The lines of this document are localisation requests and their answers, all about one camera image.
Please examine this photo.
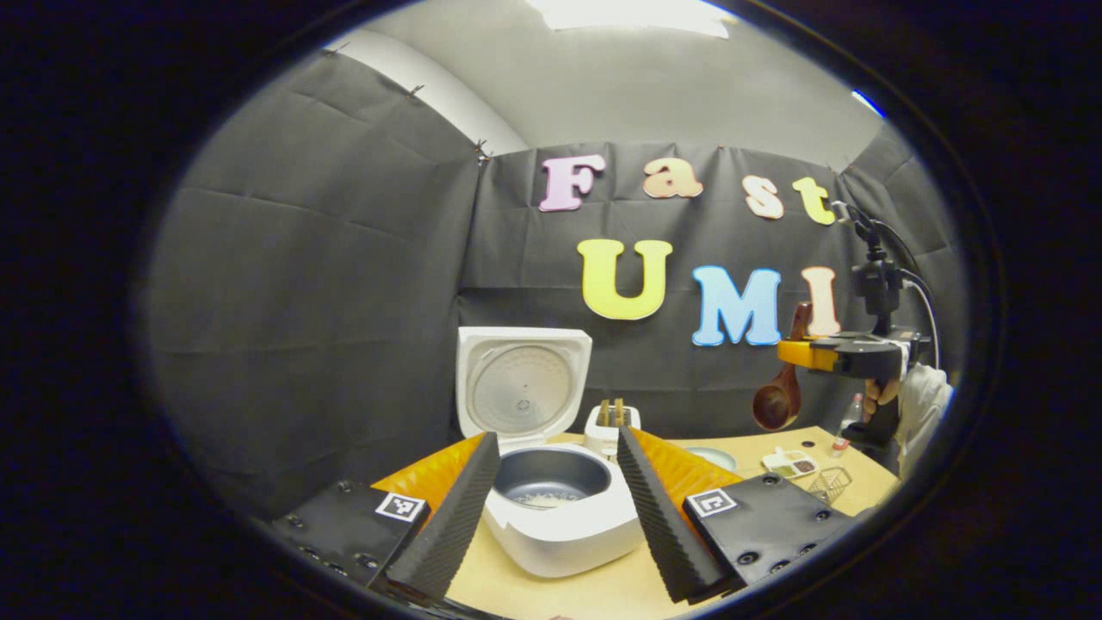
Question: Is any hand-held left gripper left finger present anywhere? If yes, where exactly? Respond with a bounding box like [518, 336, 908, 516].
[274, 431, 502, 602]

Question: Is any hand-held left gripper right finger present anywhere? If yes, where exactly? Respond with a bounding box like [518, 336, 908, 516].
[616, 425, 862, 605]

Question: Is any brown wooden spoon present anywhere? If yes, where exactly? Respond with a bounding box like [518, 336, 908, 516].
[752, 301, 814, 432]

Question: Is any white rice cooker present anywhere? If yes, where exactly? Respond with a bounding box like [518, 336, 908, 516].
[456, 326, 642, 579]

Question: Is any clear wire chopstick holder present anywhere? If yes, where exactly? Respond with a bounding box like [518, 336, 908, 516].
[806, 466, 854, 505]

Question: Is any clear bottle red label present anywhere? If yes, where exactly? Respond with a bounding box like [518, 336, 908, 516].
[832, 394, 864, 456]

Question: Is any pale green plate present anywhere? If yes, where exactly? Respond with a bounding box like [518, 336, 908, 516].
[684, 445, 740, 473]

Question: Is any white toaster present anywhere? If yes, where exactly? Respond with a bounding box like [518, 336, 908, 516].
[585, 405, 641, 457]

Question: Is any white divided grain dish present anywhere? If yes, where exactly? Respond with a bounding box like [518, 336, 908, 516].
[761, 446, 820, 480]

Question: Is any black backdrop cloth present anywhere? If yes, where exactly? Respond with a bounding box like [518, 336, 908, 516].
[142, 50, 969, 518]

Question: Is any ceiling light panel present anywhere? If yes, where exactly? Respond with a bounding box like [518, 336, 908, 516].
[525, 0, 740, 40]

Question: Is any gripper camera cable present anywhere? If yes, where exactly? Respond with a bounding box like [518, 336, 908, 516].
[874, 220, 941, 350]

